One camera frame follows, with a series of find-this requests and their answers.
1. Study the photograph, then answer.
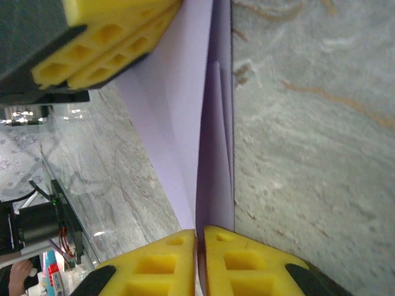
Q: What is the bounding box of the red wire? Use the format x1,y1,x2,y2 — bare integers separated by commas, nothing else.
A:
58,226,77,263

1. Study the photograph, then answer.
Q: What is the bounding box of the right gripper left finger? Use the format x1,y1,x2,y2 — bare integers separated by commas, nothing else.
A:
70,228,198,296

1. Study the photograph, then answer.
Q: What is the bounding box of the person's hand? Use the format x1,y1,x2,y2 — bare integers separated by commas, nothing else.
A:
7,260,41,296

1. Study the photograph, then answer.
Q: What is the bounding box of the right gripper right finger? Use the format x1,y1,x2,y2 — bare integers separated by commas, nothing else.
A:
203,224,353,296

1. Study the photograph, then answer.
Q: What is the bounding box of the blue white red bottle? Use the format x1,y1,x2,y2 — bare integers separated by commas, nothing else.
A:
42,249,68,296

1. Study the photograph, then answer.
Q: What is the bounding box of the purple paper sheet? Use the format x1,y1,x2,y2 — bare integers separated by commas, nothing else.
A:
115,0,236,296

